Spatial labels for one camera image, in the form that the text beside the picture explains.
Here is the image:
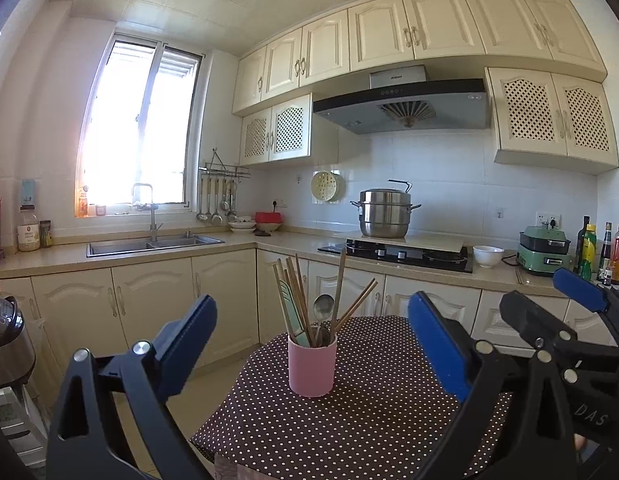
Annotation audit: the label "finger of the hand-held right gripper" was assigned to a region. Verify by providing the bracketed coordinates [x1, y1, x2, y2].
[553, 267, 619, 348]
[499, 290, 619, 386]

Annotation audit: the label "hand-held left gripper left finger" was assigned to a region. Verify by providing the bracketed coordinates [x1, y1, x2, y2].
[46, 294, 218, 480]

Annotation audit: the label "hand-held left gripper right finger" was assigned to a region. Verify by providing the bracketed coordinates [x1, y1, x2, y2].
[408, 290, 575, 480]

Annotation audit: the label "group of wooden chopsticks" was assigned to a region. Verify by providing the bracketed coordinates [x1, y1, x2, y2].
[272, 254, 379, 348]

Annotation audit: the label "teal handled utensil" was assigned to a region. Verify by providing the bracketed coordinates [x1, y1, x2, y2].
[279, 280, 313, 347]

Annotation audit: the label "metal spoon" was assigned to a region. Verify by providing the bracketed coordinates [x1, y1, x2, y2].
[313, 294, 335, 346]

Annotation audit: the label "pink cup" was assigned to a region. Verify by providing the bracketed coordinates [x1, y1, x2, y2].
[288, 332, 338, 398]

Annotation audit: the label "yellow-green bottle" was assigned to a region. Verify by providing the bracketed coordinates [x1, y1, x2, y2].
[579, 224, 597, 281]

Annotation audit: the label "dark sauce bottle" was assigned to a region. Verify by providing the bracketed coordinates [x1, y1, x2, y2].
[597, 222, 613, 283]

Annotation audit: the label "green electric cooker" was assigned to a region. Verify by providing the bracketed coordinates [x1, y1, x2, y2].
[517, 225, 573, 277]

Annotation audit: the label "dark green oil bottle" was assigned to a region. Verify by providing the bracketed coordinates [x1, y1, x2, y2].
[575, 216, 591, 276]

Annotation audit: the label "cream lower cabinets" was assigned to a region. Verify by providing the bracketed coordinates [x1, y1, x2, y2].
[0, 247, 619, 396]

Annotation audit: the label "white bowl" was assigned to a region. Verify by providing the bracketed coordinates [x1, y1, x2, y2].
[472, 245, 505, 269]

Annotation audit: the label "beige board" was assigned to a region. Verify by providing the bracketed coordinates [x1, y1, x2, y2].
[347, 232, 464, 253]

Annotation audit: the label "steel double sink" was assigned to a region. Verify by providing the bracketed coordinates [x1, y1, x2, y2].
[86, 232, 226, 259]

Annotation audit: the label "steel faucet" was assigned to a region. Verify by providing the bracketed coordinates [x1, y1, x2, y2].
[130, 183, 164, 242]

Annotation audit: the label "black gas stove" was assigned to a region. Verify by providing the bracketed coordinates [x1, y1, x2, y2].
[318, 238, 474, 274]

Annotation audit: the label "steel steamer pot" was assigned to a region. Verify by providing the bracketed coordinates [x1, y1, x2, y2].
[350, 179, 421, 239]

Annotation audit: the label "large cream lattice cabinet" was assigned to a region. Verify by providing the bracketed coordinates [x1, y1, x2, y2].
[484, 66, 619, 176]

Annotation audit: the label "steel electric cooker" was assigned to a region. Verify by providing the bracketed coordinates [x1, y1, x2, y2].
[0, 296, 36, 388]

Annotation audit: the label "jar with beige contents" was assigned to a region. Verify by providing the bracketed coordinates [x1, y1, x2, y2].
[16, 205, 41, 252]

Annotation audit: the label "round cream perforated plate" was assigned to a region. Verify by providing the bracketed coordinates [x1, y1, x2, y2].
[311, 170, 346, 204]

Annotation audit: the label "kitchen window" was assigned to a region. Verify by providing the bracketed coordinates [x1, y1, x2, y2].
[75, 32, 206, 219]

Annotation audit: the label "small cream lattice cabinet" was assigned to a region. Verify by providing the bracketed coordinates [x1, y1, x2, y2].
[238, 92, 314, 167]

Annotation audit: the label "black range hood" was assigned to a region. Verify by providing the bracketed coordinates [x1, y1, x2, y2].
[312, 66, 491, 136]

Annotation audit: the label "wall utensil rack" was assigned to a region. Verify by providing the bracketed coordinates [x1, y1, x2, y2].
[199, 147, 251, 181]

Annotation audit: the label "cream upper wall cabinets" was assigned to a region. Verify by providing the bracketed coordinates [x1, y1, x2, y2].
[232, 0, 607, 117]

